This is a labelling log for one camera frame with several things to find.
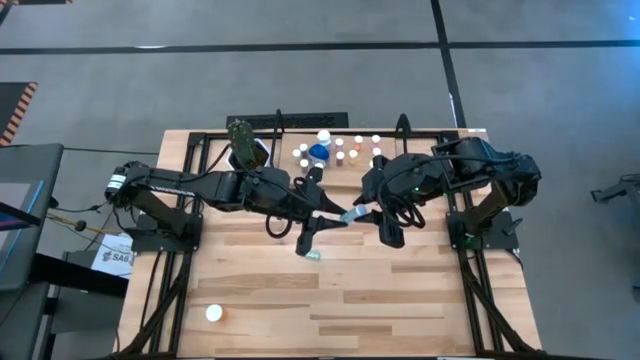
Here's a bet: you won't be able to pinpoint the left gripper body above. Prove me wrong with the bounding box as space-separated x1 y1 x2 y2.
287 166 325 224

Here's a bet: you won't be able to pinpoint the white printed paper sheet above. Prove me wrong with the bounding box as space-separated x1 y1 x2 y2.
91 232 136 279

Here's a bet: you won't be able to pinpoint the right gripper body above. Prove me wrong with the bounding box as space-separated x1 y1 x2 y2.
360 153 448 206

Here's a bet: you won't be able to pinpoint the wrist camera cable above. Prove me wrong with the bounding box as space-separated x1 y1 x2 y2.
264 189 296 240
377 154 516 230

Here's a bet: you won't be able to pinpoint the wooden shelf black metal frame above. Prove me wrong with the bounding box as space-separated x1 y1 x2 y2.
269 108 414 195

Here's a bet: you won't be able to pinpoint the grey cabinet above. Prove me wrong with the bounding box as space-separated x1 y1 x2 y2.
0 143 65 360

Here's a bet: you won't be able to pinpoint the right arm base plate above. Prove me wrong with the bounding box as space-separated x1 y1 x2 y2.
446 209 524 251

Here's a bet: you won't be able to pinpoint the black table frame rails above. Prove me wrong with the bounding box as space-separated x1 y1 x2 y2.
117 128 546 360

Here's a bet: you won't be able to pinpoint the green cactus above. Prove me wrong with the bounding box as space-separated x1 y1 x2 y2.
227 118 259 169

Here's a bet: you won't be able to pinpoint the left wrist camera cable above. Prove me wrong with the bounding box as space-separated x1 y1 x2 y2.
264 189 296 240

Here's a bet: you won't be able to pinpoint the white round cap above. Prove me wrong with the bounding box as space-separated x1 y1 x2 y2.
205 303 227 324

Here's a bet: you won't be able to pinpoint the blue lid jar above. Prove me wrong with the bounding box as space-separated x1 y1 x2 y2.
307 143 331 165

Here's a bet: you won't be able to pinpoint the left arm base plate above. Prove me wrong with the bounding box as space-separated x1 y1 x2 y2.
130 212 204 253

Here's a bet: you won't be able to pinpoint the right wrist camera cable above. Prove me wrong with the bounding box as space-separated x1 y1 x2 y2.
377 154 516 230

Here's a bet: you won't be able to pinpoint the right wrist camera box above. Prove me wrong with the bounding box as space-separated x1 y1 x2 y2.
377 212 406 250

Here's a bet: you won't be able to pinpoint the black floor stand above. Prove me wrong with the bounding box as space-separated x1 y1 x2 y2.
590 171 640 224

